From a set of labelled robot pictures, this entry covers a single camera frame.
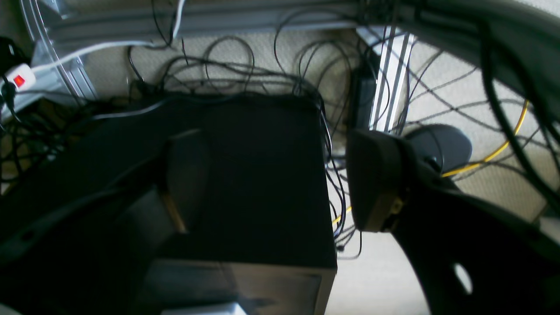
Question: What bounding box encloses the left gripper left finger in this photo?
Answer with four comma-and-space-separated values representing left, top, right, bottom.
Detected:
1, 128, 210, 315

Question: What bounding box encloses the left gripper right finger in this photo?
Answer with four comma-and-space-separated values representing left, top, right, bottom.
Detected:
346, 131, 560, 315

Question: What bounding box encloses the round black stand base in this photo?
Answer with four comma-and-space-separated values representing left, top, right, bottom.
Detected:
404, 124, 473, 174

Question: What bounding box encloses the clear plastic connector box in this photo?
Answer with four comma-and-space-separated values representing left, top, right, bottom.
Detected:
161, 302, 247, 315

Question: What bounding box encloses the black computer case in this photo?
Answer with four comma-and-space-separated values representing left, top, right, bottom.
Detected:
0, 94, 338, 315

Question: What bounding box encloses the yellow cable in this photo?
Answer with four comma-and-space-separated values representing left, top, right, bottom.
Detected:
332, 100, 530, 226

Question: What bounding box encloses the white power strip red switch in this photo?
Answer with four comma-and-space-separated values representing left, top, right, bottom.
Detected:
3, 63, 37, 92

